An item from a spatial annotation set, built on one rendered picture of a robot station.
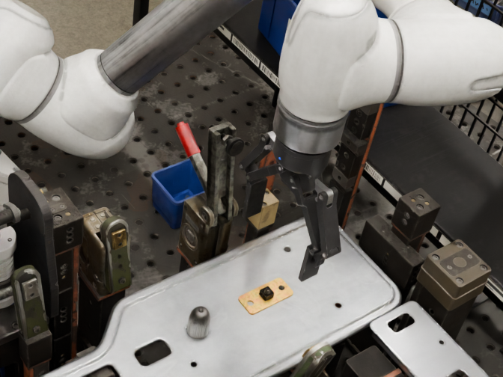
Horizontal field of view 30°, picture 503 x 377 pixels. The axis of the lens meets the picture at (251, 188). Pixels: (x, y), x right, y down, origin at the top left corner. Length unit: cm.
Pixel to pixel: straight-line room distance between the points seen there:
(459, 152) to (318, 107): 67
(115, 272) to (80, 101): 50
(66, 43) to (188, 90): 134
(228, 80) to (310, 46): 124
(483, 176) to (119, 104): 69
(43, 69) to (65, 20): 184
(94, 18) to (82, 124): 184
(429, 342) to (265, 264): 28
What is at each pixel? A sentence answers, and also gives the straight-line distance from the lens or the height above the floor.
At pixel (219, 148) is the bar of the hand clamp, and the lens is 138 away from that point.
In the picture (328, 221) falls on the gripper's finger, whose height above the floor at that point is 125.
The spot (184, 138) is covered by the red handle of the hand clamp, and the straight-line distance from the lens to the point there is 147.
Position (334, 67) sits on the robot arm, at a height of 148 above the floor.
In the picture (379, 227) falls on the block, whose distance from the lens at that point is 159.
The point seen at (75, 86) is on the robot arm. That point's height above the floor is 96.
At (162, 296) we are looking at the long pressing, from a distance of 142.
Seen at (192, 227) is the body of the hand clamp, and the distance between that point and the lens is 150.
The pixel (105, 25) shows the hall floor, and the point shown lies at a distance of 364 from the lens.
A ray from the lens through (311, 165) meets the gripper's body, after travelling 120.
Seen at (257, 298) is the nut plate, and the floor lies 100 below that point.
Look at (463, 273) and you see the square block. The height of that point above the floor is 106.
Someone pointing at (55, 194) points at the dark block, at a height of 112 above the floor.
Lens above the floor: 211
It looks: 44 degrees down
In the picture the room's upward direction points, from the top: 12 degrees clockwise
